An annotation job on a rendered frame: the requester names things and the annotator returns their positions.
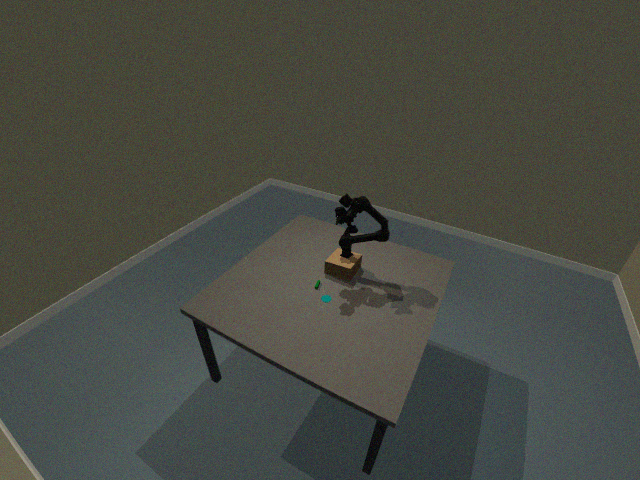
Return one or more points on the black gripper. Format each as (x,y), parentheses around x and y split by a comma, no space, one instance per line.
(348,218)

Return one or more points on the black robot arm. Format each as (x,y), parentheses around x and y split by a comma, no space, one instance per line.
(362,204)

